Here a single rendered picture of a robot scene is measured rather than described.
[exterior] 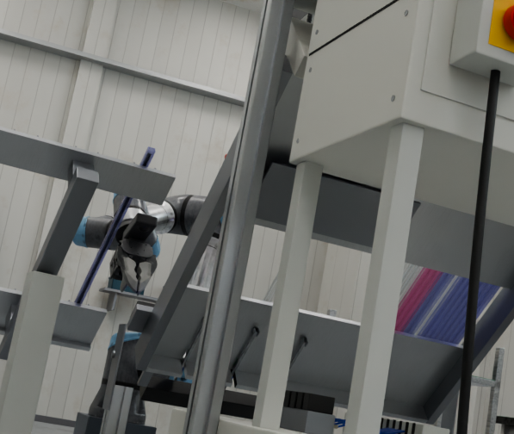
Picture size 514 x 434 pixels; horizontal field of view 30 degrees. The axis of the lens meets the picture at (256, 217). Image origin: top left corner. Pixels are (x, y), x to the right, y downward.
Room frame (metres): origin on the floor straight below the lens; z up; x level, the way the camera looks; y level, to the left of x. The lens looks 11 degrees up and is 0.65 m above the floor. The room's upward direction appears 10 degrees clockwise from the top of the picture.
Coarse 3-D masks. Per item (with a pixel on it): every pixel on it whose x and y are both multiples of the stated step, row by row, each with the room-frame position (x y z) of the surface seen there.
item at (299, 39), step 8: (296, 24) 1.50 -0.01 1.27; (304, 24) 1.51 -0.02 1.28; (312, 24) 1.52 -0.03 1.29; (296, 32) 1.47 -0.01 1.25; (304, 32) 1.49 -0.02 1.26; (288, 40) 1.50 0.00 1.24; (296, 40) 1.46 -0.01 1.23; (304, 40) 1.46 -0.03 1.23; (288, 48) 1.49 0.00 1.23; (296, 48) 1.46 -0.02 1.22; (304, 48) 1.44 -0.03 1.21; (288, 56) 1.48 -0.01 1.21; (296, 56) 1.45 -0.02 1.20; (304, 56) 1.42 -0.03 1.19; (296, 64) 1.45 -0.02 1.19; (304, 64) 1.43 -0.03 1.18; (296, 72) 1.44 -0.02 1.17; (304, 72) 1.44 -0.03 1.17
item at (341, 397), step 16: (160, 368) 1.94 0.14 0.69; (176, 368) 1.95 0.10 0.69; (192, 368) 1.97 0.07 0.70; (240, 384) 2.00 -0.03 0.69; (256, 384) 2.01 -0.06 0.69; (288, 384) 2.05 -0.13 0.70; (304, 384) 2.07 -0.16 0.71; (336, 400) 2.08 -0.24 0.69; (384, 400) 2.14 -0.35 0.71; (400, 416) 2.13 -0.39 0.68; (416, 416) 2.15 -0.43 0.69
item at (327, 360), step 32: (192, 288) 1.83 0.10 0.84; (192, 320) 1.90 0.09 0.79; (256, 320) 1.92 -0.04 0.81; (320, 320) 1.94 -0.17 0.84; (160, 352) 1.95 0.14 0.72; (192, 352) 1.96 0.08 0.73; (256, 352) 1.99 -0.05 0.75; (320, 352) 2.01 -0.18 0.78; (352, 352) 2.02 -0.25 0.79; (416, 352) 2.04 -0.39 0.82; (448, 352) 2.06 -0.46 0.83; (320, 384) 2.08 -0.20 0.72; (416, 384) 2.12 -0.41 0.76
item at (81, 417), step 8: (80, 416) 2.58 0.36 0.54; (88, 416) 2.48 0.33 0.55; (80, 424) 2.56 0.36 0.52; (88, 424) 2.47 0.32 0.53; (96, 424) 2.47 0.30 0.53; (128, 424) 2.50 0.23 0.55; (136, 424) 2.53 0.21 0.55; (80, 432) 2.53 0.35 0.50; (88, 432) 2.47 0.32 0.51; (96, 432) 2.47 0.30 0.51; (128, 432) 2.50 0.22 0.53; (136, 432) 2.50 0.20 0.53; (144, 432) 2.51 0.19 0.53; (152, 432) 2.52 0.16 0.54
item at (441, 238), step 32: (288, 96) 1.53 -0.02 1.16; (288, 128) 1.58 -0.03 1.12; (288, 160) 1.63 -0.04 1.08; (288, 192) 1.64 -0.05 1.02; (320, 192) 1.64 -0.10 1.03; (352, 192) 1.65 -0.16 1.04; (256, 224) 1.73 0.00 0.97; (320, 224) 1.70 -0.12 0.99; (352, 224) 1.71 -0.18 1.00; (416, 224) 1.77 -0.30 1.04; (448, 224) 1.78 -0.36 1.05; (416, 256) 1.84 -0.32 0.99; (448, 256) 1.84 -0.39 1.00; (512, 256) 1.86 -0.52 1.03
